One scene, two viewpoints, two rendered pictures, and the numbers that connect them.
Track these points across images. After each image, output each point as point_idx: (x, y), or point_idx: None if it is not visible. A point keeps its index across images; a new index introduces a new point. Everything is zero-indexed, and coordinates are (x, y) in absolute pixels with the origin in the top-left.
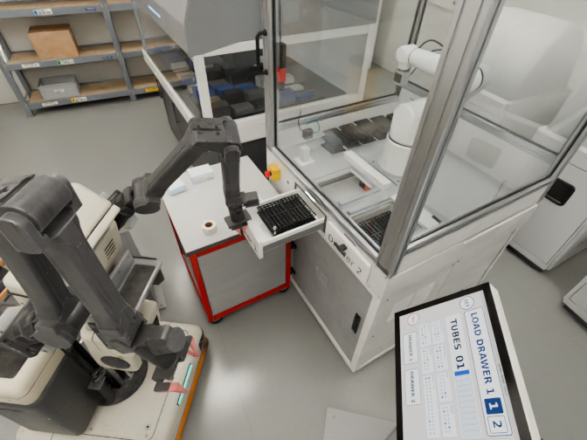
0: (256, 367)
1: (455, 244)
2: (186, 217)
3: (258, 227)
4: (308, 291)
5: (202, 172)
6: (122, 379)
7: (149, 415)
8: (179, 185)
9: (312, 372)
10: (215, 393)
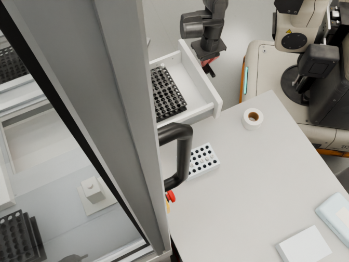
0: (188, 124)
1: None
2: (291, 145)
3: (183, 95)
4: None
5: (298, 240)
6: (298, 80)
7: (266, 57)
8: (327, 204)
9: None
10: (222, 107)
